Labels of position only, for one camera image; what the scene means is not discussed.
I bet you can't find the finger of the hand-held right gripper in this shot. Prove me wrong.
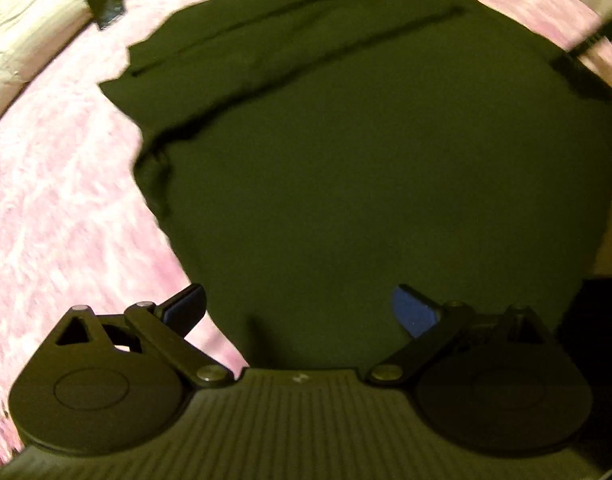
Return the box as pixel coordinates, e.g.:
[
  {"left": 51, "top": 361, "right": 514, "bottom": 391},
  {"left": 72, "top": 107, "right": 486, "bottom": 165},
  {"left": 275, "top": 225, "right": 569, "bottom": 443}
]
[{"left": 561, "top": 9, "right": 612, "bottom": 61}]

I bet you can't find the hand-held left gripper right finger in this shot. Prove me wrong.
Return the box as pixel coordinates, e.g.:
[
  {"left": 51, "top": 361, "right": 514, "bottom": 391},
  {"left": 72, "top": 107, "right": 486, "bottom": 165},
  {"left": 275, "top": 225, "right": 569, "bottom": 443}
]
[{"left": 366, "top": 284, "right": 550, "bottom": 387}]

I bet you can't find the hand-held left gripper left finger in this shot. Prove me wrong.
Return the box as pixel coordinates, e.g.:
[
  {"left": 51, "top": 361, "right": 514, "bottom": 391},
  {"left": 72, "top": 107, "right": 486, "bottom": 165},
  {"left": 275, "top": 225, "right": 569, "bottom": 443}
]
[{"left": 54, "top": 283, "right": 235, "bottom": 390}]

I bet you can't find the black long-sleeved shirt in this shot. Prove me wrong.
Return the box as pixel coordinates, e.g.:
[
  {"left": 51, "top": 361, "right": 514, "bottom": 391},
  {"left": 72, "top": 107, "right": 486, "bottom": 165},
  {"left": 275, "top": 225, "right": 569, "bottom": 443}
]
[{"left": 100, "top": 0, "right": 612, "bottom": 372}]

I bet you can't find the pink floral blanket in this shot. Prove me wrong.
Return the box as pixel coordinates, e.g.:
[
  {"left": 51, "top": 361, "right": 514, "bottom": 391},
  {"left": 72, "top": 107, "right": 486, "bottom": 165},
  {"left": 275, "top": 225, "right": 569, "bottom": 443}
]
[{"left": 0, "top": 0, "right": 612, "bottom": 467}]

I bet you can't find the person's dark clothing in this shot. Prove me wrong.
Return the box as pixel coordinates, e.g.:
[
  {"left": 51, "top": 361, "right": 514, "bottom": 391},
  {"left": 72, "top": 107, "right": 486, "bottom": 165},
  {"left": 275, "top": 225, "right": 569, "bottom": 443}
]
[{"left": 556, "top": 275, "right": 612, "bottom": 467}]

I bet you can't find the black smartphone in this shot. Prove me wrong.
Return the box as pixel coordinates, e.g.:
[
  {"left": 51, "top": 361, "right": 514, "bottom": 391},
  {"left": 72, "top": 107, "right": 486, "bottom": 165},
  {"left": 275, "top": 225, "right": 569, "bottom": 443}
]
[{"left": 82, "top": 0, "right": 127, "bottom": 30}]

